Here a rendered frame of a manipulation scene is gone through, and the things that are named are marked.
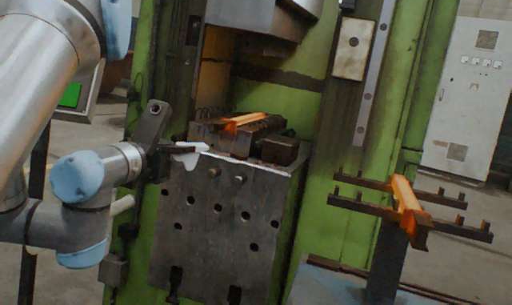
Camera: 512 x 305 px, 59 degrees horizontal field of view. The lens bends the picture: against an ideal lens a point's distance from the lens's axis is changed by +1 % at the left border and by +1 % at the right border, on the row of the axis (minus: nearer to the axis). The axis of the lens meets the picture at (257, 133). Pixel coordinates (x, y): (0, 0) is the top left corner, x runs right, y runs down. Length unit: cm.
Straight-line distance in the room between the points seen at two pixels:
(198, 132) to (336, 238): 54
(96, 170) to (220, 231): 65
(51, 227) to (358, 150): 89
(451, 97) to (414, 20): 505
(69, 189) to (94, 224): 8
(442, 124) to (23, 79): 614
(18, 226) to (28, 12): 41
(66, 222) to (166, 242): 66
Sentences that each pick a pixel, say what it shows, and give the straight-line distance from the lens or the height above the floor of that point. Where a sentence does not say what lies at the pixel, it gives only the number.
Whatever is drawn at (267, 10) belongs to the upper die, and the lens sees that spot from 127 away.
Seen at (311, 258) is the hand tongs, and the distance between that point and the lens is 121.
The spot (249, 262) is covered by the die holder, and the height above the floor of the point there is 63.
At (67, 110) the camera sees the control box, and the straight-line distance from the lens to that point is 136.
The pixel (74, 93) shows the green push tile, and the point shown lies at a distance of 137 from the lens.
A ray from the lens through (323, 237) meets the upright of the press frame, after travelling 145.
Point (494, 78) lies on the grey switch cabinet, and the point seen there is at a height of 139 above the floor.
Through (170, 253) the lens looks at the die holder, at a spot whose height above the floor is 59.
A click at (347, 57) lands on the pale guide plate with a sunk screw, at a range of 133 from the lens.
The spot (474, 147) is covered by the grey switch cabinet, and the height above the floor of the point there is 50.
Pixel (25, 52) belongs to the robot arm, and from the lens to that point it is 45.
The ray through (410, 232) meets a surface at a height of 95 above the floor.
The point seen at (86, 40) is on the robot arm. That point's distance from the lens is 50.
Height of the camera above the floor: 122
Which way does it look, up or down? 10 degrees down
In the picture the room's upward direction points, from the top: 10 degrees clockwise
